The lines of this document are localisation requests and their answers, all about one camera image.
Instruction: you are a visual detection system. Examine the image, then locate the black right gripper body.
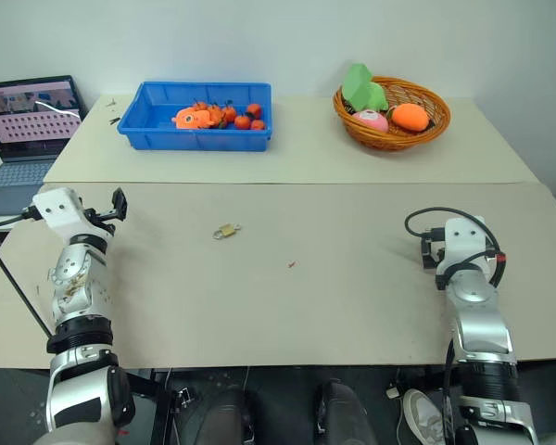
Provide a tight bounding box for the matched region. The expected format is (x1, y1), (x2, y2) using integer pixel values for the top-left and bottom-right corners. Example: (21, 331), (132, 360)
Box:
(423, 225), (448, 261)

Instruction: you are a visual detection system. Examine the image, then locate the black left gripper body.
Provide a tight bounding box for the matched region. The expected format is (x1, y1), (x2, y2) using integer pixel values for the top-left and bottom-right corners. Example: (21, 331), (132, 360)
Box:
(83, 207), (120, 233)

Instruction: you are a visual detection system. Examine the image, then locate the blue plastic bin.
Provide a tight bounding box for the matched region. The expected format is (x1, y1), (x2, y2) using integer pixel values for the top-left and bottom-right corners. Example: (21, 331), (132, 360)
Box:
(116, 81), (273, 153)

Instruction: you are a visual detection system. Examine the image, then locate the brass padlock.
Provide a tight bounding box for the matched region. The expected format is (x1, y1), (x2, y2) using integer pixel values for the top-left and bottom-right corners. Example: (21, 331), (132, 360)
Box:
(212, 222), (243, 241)

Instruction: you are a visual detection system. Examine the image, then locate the orange plush fish toy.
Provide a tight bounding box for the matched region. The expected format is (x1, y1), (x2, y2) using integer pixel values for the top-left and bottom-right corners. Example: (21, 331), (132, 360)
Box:
(171, 107), (217, 131)

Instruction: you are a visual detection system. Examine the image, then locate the grey laptop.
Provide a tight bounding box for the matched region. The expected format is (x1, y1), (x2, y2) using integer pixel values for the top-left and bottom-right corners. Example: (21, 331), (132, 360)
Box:
(0, 74), (89, 218)

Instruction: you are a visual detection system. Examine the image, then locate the woven orange wicker basket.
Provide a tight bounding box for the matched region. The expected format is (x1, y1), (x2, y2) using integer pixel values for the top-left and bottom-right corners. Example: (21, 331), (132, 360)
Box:
(333, 76), (452, 152)

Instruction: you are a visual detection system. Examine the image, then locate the orange plush fruit toy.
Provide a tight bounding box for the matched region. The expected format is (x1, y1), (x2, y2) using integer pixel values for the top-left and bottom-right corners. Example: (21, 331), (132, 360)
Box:
(387, 103), (432, 131)

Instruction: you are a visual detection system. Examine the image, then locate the pink round plush toy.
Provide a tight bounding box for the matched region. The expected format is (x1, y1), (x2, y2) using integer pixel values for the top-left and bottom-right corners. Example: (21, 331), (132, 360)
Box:
(353, 109), (390, 134)

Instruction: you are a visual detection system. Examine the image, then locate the grey sneaker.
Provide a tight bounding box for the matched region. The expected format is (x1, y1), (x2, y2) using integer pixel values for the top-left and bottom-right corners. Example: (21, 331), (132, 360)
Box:
(401, 388), (450, 445)

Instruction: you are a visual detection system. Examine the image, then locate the green plush toy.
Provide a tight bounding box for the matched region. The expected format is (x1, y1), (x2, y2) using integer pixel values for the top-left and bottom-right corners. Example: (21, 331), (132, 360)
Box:
(342, 62), (390, 113)

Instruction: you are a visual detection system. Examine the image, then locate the dark rounded shape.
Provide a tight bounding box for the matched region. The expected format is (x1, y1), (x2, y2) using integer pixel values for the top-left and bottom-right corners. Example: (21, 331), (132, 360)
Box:
(192, 388), (251, 445)
(315, 377), (379, 445)

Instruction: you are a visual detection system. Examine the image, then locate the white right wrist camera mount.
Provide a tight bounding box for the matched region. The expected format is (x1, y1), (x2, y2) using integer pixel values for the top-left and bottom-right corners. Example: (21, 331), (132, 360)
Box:
(436, 215), (492, 275)

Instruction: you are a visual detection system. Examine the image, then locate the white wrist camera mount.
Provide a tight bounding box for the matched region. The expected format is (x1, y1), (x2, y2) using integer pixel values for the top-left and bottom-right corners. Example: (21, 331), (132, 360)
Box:
(436, 215), (492, 275)
(31, 186), (99, 241)

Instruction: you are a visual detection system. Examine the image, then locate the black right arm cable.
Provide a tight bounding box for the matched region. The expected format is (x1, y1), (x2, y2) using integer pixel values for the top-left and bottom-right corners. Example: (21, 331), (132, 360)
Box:
(403, 207), (506, 289)

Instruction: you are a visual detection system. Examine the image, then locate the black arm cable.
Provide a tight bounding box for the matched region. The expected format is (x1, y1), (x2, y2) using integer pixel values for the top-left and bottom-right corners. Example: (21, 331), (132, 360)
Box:
(403, 207), (506, 289)
(0, 206), (55, 337)

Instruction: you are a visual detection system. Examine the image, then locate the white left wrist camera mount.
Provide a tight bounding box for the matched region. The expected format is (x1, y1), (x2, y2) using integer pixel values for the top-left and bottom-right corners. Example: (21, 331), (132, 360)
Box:
(31, 186), (99, 241)

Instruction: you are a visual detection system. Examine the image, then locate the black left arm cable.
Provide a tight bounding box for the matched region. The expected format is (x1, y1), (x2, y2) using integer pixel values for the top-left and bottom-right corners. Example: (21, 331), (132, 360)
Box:
(0, 206), (55, 337)

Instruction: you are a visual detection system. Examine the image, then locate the black metal table frame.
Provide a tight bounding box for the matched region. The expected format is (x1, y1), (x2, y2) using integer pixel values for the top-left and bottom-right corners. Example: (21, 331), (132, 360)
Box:
(120, 368), (194, 445)

